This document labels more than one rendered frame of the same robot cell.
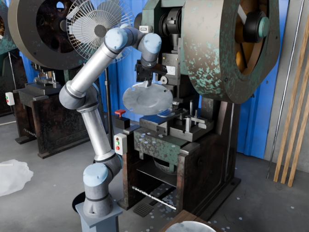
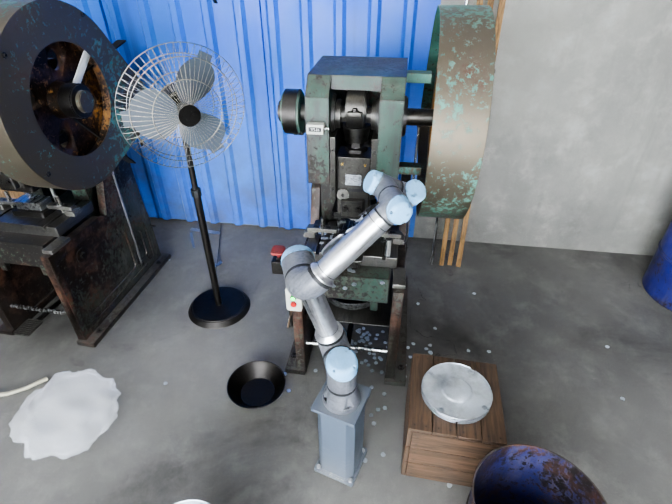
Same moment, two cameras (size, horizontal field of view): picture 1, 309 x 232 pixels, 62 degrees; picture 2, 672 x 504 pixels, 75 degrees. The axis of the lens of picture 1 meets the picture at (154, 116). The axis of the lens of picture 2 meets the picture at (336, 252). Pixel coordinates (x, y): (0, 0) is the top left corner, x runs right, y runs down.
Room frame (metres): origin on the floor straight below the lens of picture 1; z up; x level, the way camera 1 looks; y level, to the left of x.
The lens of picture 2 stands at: (0.15, 0.86, 1.92)
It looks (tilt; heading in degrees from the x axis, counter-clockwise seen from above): 35 degrees down; 330
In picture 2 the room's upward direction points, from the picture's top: straight up
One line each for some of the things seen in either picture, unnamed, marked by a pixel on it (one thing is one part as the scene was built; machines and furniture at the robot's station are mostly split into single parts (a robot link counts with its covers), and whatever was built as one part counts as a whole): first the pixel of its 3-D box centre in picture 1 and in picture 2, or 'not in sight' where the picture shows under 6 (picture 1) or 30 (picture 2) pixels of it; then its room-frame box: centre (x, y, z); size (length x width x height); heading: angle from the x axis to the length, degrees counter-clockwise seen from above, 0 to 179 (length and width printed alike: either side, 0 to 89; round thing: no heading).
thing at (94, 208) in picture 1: (97, 200); (341, 390); (1.09, 0.29, 0.50); 0.15 x 0.15 x 0.10
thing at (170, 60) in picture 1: (174, 73); (354, 181); (1.69, -0.13, 1.04); 0.17 x 0.15 x 0.30; 141
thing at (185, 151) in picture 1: (216, 154); (403, 266); (1.67, -0.45, 0.45); 0.92 x 0.12 x 0.90; 141
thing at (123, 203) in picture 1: (158, 136); (309, 258); (2.00, -0.03, 0.45); 0.92 x 0.12 x 0.90; 141
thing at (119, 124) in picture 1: (123, 129); (283, 273); (1.74, 0.23, 0.62); 0.10 x 0.06 x 0.20; 51
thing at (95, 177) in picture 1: (96, 179); (341, 368); (1.10, 0.29, 0.62); 0.13 x 0.12 x 0.14; 162
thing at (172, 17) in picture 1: (178, 36); (356, 128); (1.72, -0.16, 1.27); 0.21 x 0.12 x 0.34; 141
